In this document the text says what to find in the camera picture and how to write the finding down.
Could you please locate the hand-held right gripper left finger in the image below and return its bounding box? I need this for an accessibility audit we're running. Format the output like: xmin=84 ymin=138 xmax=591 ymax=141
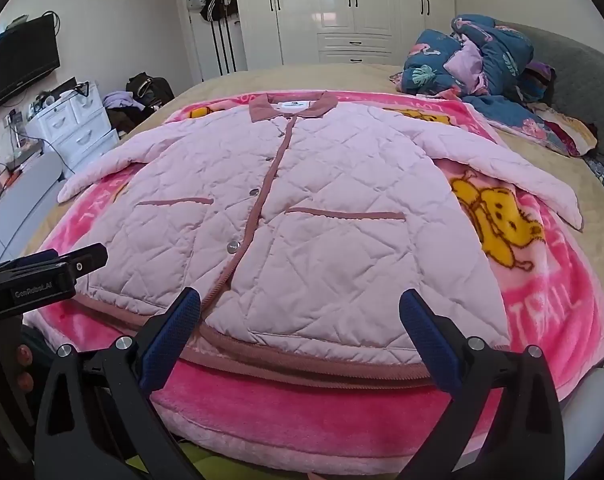
xmin=34 ymin=287 xmax=203 ymax=480

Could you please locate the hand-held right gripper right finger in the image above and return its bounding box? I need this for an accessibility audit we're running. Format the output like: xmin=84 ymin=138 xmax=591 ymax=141
xmin=397 ymin=288 xmax=566 ymax=480

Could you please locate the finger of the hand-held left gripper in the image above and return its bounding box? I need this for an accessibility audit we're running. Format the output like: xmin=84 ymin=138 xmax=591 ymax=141
xmin=52 ymin=243 xmax=109 ymax=282
xmin=0 ymin=250 xmax=58 ymax=267

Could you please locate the pink quilted jacket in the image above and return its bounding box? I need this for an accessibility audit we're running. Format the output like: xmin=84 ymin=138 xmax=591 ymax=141
xmin=56 ymin=91 xmax=584 ymax=391

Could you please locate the dark clothes pile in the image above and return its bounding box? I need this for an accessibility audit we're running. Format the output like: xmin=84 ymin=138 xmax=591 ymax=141
xmin=106 ymin=105 xmax=155 ymax=137

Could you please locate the black clothes hanger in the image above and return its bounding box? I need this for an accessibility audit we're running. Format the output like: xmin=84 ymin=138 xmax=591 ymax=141
xmin=56 ymin=79 xmax=92 ymax=99

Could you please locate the person's left hand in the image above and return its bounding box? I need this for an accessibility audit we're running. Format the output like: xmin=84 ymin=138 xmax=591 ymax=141
xmin=14 ymin=342 xmax=35 ymax=393

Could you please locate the white television cabinet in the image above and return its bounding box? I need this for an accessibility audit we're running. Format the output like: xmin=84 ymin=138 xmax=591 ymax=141
xmin=0 ymin=150 xmax=66 ymax=271

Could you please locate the white drawer unit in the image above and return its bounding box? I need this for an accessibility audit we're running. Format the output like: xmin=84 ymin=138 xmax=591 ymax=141
xmin=24 ymin=80 xmax=120 ymax=171

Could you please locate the pink printed blanket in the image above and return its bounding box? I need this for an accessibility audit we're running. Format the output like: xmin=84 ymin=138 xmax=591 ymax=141
xmin=24 ymin=91 xmax=604 ymax=441

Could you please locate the light purple garment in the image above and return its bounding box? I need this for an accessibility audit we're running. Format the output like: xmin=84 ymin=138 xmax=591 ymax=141
xmin=103 ymin=91 xmax=145 ymax=111

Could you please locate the dark brown travel bag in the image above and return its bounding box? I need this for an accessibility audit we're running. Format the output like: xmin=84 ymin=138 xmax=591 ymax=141
xmin=126 ymin=72 xmax=175 ymax=111

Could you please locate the black television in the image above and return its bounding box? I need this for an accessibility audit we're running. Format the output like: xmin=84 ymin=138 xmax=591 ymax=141
xmin=0 ymin=14 xmax=61 ymax=116

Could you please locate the white door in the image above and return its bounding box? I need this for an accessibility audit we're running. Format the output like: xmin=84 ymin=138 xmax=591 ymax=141
xmin=174 ymin=0 xmax=249 ymax=83

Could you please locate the dark purple garment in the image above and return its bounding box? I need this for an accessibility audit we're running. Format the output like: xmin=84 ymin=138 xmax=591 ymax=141
xmin=519 ymin=60 xmax=558 ymax=106

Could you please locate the beige bed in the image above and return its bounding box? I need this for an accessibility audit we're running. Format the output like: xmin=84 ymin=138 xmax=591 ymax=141
xmin=32 ymin=62 xmax=604 ymax=361

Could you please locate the blue flamingo quilt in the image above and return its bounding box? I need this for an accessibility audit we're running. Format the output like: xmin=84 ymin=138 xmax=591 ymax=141
xmin=389 ymin=14 xmax=598 ymax=158

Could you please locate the black striped hanging bag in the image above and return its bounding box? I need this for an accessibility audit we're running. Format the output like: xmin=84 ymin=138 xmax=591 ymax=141
xmin=200 ymin=0 xmax=227 ymax=25

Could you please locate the grey padded headboard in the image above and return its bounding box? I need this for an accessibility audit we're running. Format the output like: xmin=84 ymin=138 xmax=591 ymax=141
xmin=497 ymin=21 xmax=604 ymax=171

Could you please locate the white wardrobe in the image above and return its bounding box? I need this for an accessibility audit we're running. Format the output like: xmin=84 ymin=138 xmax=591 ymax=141
xmin=244 ymin=0 xmax=455 ymax=68

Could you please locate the black cable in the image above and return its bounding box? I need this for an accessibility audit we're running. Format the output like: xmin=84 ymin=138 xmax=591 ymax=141
xmin=40 ymin=135 xmax=82 ymax=175

